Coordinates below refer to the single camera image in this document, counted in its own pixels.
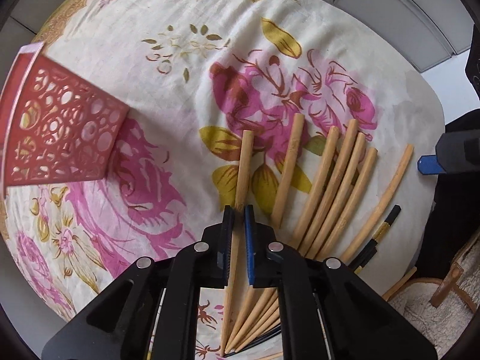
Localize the wooden chopstick curved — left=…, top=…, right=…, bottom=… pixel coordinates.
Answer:
left=340, top=144, right=414, bottom=263

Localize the black gold chopstick upper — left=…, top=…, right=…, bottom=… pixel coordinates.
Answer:
left=348, top=205, right=402, bottom=274

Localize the black gold chopstick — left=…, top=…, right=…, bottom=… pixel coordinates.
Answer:
left=225, top=240, right=377, bottom=358
left=348, top=205, right=402, bottom=274

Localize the black gold chopstick lower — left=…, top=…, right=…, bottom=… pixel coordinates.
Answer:
left=225, top=240, right=377, bottom=358

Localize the wooden chair with cushion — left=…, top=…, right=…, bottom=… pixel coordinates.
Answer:
left=387, top=232, right=479, bottom=358

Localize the floral tablecloth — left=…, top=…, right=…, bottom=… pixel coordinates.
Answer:
left=1, top=0, right=444, bottom=334

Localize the pink perforated utensil holder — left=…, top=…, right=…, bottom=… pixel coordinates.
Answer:
left=1, top=42, right=128, bottom=191

